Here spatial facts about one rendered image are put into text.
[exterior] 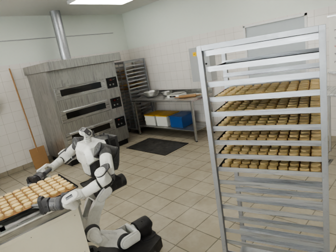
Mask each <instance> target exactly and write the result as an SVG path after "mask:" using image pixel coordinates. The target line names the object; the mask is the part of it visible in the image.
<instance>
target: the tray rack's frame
mask: <svg viewBox="0 0 336 252"><path fill-rule="evenodd" d="M317 32H318V38H319V80H320V122H321V164H322V206H323V247H324V252H330V213H329V156H328V98H327V41H326V24H321V25H316V26H310V27H304V28H298V29H292V30H287V31H281V32H275V33H269V34H264V35H258V36H252V37H246V38H241V39H235V40H229V41H223V42H217V43H212V44H206V45H201V51H206V50H212V49H218V48H225V47H231V46H237V45H243V44H249V43H255V42H262V41H268V40H274V39H280V38H286V37H292V36H298V35H305V34H311V33H317ZM240 252H273V251H268V250H263V249H257V248H252V247H247V246H241V249H240Z"/></svg>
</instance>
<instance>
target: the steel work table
mask: <svg viewBox="0 0 336 252"><path fill-rule="evenodd" d="M164 91H172V93H174V92H186V94H187V95H189V94H193V93H202V89H201V88H193V89H169V90H159V93H158V95H157V96H155V97H152V98H149V97H146V96H144V97H141V98H137V99H134V100H131V102H133V105H134V111H135V116H136V121H137V126H138V131H139V134H140V135H141V128H140V127H149V128H159V129H170V130H180V131H190V132H194V136H195V141H196V142H198V135H197V131H198V130H200V129H202V128H205V127H206V122H197V121H195V114H194V107H193V102H194V101H197V100H199V99H202V98H203V95H202V94H201V95H198V96H196V97H188V98H168V97H167V96H163V95H162V93H161V92H164ZM212 94H213V90H212V88H208V95H209V98H211V95H212ZM136 102H152V103H153V109H154V111H156V106H155V102H190V108H191V115H192V122H193V123H192V124H190V125H188V126H186V127H184V128H179V127H171V125H170V126H158V125H147V124H146V123H144V124H142V125H140V123H139V118H138V112H137V107H136ZM210 111H211V112H213V107H212V102H210ZM211 119H212V126H215V123H214V117H211Z"/></svg>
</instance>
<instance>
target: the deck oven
mask: <svg viewBox="0 0 336 252"><path fill-rule="evenodd" d="M119 60H121V55H120V52H115V53H108V54H100V55H93V56H86V57H78V58H71V59H63V60H56V61H48V62H44V63H40V64H36V65H32V66H28V67H24V68H23V72H24V75H25V76H27V79H28V82H29V86H30V89H31V93H32V96H33V100H34V103H35V107H36V110H37V114H38V117H39V121H40V124H41V128H42V131H43V135H44V138H45V142H46V145H47V149H48V152H49V155H50V156H52V157H53V160H56V159H57V158H58V157H59V155H58V153H59V152H60V151H62V150H63V149H66V148H67V147H69V146H70V145H71V144H72V140H73V138H74V137H84V136H82V135H80V134H79V130H80V129H81V128H82V127H84V128H87V129H90V130H91V131H94V135H95V136H99V135H102V134H103V133H107V134H111V135H115V136H117V139H118V143H119V146H122V145H124V144H127V143H128V138H129V137H130V136H129V131H128V126H127V121H126V116H125V111H124V106H123V102H122V97H121V92H120V87H119V82H118V77H117V72H116V67H115V62H114V61H119Z"/></svg>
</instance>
